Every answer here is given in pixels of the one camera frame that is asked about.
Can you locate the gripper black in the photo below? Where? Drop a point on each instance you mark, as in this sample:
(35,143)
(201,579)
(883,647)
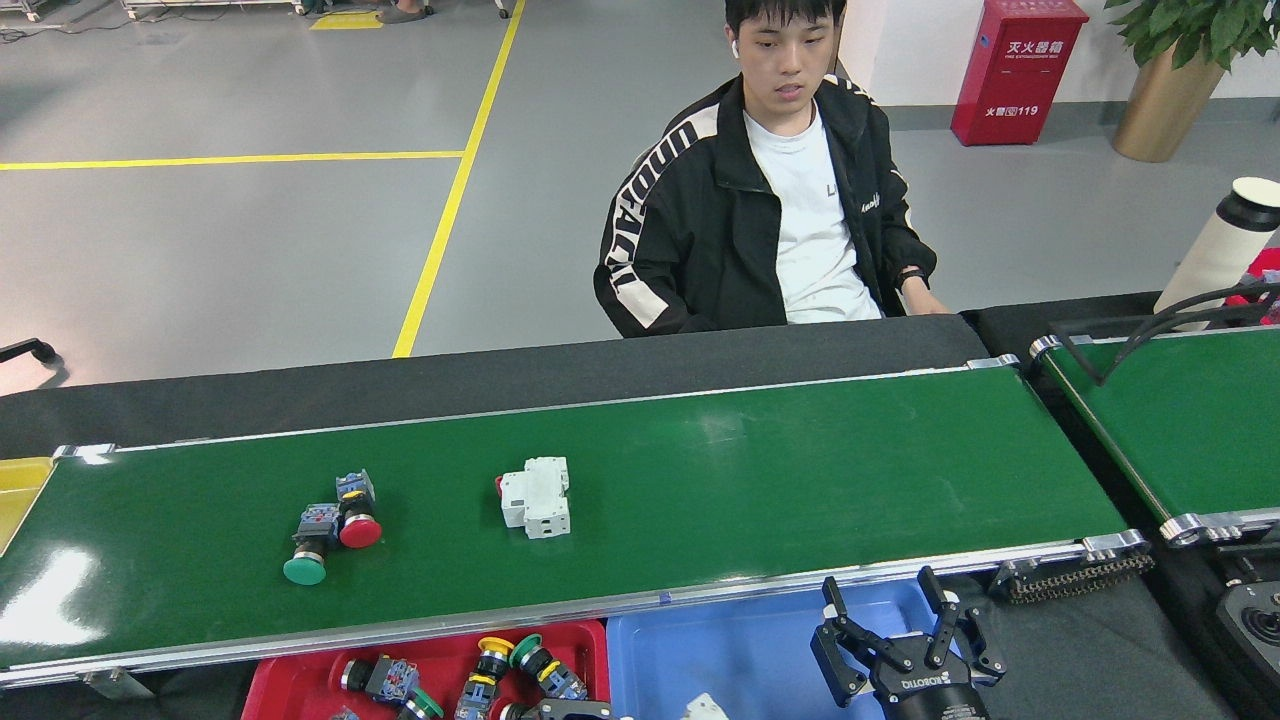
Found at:
(930,695)

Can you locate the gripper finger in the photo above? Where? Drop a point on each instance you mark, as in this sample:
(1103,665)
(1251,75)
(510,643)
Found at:
(580,710)

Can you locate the yellow push button switch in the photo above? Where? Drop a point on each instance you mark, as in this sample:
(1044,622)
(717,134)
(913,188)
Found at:
(495,647)

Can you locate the white circuit breaker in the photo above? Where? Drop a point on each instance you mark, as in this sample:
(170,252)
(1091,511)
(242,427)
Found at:
(540,500)
(705,710)

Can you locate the small red mushroom switch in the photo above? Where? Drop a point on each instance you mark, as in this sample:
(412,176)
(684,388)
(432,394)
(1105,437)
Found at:
(395,682)

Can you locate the blue plastic tray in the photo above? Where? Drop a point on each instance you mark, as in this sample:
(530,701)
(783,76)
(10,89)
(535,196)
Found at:
(740,660)

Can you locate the green conveyor belt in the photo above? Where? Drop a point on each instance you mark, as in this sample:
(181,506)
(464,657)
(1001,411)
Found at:
(1180,420)
(750,470)

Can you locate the red plastic tray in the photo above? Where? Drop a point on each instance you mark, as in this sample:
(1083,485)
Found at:
(290,680)

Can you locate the yellow plastic tray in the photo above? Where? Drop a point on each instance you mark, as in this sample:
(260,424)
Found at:
(20,490)

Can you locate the person's left hand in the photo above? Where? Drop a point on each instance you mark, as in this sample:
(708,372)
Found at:
(925,303)

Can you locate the black remote controller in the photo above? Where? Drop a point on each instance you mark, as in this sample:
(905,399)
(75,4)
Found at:
(1255,625)

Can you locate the black wrist watch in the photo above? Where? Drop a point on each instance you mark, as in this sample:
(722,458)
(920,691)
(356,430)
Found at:
(910,279)

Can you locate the person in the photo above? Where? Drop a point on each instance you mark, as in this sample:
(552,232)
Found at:
(680,220)

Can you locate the white bottle black cap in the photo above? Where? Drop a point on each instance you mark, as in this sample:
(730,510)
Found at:
(1210,250)

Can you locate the red storage bin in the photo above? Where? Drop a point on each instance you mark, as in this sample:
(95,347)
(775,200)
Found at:
(1262,275)

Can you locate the red fire extinguisher box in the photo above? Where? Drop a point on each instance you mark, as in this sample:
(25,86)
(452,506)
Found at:
(1020,80)

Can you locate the potted plant gold pot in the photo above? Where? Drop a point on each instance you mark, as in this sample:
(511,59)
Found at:
(1165,110)

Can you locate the black office chair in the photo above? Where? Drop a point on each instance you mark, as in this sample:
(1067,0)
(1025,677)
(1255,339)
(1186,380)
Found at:
(30,348)

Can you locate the person's foot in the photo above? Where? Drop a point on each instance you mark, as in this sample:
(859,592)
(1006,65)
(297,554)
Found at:
(403,14)

